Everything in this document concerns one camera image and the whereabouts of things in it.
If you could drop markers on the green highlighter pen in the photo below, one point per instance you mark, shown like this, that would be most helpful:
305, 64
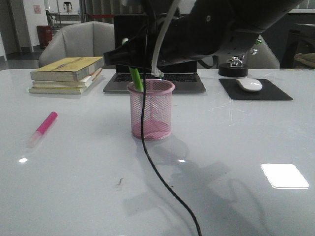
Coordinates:
136, 78

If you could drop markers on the black mouse pad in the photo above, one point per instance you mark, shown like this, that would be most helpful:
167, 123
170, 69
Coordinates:
269, 91

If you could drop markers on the yellow book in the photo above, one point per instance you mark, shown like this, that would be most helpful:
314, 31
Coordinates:
57, 90
68, 69

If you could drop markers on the red bin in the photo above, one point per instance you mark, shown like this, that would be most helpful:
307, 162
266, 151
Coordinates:
44, 35

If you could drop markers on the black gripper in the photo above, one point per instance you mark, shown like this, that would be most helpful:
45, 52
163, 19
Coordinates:
188, 38

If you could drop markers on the bottom yellow book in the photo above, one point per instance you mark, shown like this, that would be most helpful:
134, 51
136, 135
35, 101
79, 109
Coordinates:
57, 90

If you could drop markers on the grey armchair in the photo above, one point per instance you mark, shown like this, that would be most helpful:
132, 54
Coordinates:
260, 56
89, 39

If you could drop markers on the top yellow book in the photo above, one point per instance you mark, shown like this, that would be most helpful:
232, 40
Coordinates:
68, 69

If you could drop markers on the ferris wheel desk ornament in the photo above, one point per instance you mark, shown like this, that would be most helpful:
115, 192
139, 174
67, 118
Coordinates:
233, 70

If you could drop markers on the grey open laptop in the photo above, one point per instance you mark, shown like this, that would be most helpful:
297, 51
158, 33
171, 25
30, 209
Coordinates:
184, 75

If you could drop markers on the pink mesh pen holder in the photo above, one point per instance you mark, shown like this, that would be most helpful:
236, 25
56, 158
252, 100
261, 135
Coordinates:
151, 113

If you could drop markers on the middle cream book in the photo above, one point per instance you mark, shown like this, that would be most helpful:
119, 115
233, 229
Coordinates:
83, 84

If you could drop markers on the left grey armchair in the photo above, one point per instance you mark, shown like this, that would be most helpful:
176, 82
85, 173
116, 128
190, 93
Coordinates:
89, 39

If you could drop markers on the white computer mouse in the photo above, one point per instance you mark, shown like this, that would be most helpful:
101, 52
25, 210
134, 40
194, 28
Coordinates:
249, 84

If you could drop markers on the pink highlighter pen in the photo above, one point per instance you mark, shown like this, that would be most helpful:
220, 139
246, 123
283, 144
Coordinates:
41, 130

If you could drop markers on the right grey armchair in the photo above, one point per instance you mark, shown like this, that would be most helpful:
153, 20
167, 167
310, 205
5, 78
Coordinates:
260, 56

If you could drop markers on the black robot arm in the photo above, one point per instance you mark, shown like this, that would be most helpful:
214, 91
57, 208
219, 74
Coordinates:
251, 17

